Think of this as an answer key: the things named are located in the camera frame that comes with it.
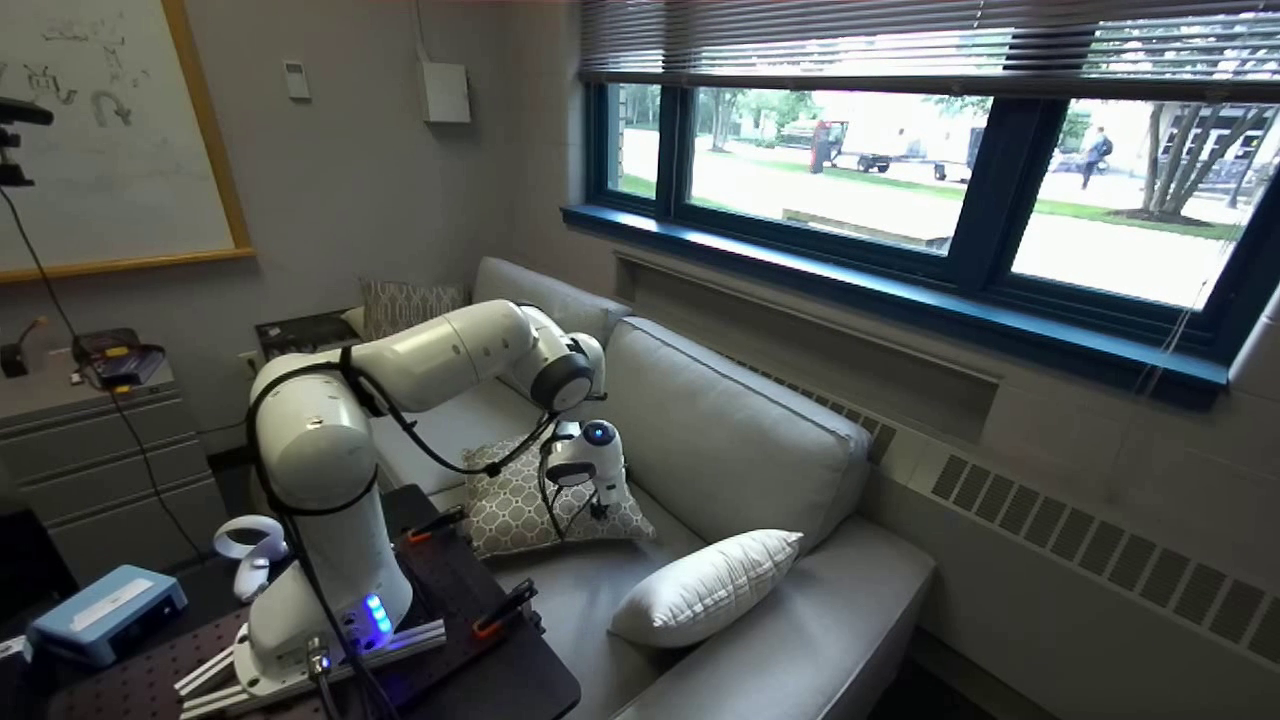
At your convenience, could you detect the white VR controller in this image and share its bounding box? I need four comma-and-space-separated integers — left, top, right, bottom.
212, 510, 288, 600

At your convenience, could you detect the cream ribbed small pillow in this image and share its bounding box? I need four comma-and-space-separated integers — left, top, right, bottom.
607, 526, 803, 649

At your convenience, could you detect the wall radiator grille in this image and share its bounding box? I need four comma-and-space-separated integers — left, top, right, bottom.
814, 386, 1280, 666

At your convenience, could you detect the black orange clamp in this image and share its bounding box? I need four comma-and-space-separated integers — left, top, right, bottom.
470, 579, 537, 645

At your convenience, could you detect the light grey fabric sofa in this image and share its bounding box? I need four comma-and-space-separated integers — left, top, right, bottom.
375, 261, 932, 720

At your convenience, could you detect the wooden framed whiteboard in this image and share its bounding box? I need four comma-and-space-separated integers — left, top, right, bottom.
0, 0, 250, 285

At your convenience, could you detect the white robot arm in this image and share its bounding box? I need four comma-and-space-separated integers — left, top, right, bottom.
177, 301, 607, 720

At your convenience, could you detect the large blue framed window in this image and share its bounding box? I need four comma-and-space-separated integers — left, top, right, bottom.
568, 0, 1280, 392

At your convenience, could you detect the blue white box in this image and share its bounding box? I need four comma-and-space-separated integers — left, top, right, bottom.
30, 562, 189, 666

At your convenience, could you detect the beige geometric patterned pillow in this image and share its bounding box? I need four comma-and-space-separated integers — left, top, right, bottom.
455, 442, 656, 562

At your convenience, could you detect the white wall box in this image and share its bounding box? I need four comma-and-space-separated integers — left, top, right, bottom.
421, 59, 470, 122

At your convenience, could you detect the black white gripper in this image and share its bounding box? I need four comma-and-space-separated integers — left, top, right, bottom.
541, 442, 615, 534

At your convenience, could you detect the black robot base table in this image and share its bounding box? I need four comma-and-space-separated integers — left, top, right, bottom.
51, 510, 582, 720

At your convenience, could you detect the black camera on stand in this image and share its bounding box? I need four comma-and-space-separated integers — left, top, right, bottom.
0, 93, 59, 193

